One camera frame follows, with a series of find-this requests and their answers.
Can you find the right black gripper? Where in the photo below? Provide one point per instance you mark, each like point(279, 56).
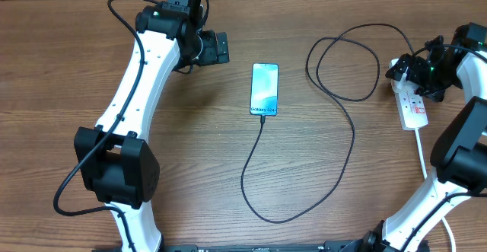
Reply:
point(416, 67)

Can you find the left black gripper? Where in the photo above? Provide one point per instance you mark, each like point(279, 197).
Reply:
point(211, 55)

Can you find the blue screen smartphone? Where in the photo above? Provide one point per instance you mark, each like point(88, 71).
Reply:
point(264, 89)

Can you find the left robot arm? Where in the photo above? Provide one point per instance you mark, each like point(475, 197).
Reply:
point(114, 157)

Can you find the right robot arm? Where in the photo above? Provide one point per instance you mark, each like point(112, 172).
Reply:
point(458, 159)

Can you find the white power strip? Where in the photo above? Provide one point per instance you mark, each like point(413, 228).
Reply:
point(411, 110)

